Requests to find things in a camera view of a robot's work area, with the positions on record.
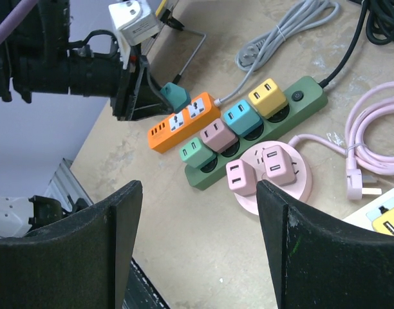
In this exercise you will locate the white yellow drawing board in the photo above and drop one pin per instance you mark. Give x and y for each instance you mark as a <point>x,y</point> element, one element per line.
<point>164,13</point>

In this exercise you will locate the pink round power strip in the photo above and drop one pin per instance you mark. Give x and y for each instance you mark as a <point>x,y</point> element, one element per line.
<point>300,189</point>

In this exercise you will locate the teal charger front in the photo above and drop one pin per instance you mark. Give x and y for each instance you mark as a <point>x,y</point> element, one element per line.
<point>177,97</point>

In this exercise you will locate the yellow charger front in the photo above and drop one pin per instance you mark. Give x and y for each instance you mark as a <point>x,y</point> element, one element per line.
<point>385,223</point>

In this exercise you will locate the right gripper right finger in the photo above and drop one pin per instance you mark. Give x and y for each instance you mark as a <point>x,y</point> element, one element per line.
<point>319,261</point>

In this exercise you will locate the orange power strip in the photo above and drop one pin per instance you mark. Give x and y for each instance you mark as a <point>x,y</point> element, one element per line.
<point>178,127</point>

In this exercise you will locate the aluminium rail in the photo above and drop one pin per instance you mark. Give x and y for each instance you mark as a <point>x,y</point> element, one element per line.
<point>65,188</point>

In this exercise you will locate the teal usb charger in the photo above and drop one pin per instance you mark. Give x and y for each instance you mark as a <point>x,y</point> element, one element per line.
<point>242,118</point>

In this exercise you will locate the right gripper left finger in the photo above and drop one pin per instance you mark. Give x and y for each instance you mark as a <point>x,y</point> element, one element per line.
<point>82,261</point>

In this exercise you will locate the black base frame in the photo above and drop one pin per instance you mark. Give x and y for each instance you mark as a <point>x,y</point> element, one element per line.
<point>140,293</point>

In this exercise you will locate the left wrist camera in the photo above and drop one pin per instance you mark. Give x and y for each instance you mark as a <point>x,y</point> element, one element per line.
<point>133,22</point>

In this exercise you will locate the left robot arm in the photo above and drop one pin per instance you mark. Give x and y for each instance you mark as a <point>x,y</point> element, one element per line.
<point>37,56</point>

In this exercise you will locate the green power strip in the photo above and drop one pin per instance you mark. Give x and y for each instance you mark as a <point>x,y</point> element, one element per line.
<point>305,97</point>

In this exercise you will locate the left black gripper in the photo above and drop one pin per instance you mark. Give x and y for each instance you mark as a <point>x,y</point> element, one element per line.
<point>126,104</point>

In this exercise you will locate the white power strip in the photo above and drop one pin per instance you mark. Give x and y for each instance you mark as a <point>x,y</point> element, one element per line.
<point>365,216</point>

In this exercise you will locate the yellow usb charger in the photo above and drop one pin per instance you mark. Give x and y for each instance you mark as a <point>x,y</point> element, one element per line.
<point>268,99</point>

